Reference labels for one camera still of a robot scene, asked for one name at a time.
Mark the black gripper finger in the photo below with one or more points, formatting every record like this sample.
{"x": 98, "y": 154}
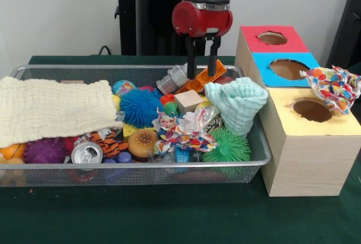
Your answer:
{"x": 191, "y": 60}
{"x": 212, "y": 60}

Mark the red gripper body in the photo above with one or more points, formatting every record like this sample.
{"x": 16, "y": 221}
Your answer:
{"x": 197, "y": 19}

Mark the light blue muslin cloth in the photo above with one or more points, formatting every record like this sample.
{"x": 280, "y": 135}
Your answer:
{"x": 237, "y": 105}

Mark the colourful printed paper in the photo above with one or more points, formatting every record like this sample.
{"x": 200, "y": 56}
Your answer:
{"x": 183, "y": 134}
{"x": 335, "y": 88}

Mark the wooden box with three holes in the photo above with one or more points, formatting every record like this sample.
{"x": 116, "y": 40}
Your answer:
{"x": 310, "y": 165}

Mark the orange toy block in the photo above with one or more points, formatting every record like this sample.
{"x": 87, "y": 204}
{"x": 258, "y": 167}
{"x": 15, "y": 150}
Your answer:
{"x": 201, "y": 81}

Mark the silver grey plastic toy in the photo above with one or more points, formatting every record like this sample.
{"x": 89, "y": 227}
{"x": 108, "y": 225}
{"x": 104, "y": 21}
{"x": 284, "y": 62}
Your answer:
{"x": 172, "y": 81}

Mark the plain wooden cube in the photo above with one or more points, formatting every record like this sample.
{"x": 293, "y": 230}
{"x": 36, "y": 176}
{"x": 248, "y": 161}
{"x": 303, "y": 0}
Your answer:
{"x": 187, "y": 101}

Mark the large blue spiky ball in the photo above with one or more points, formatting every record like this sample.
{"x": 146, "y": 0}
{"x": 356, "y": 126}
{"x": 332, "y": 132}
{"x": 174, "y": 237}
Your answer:
{"x": 141, "y": 108}

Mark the green spiky ball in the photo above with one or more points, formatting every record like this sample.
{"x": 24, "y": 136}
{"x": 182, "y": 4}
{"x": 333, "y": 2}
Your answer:
{"x": 231, "y": 149}

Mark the toy burger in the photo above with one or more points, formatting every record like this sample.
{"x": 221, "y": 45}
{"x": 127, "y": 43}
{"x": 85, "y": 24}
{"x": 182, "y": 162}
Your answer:
{"x": 142, "y": 143}

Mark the silver drink can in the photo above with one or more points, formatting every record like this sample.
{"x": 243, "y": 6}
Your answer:
{"x": 86, "y": 153}

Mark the cream muslin cloth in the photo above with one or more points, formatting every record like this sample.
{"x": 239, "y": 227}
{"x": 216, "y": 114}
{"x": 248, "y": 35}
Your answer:
{"x": 56, "y": 108}

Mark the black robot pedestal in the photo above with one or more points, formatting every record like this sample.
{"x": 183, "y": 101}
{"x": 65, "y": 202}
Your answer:
{"x": 152, "y": 21}

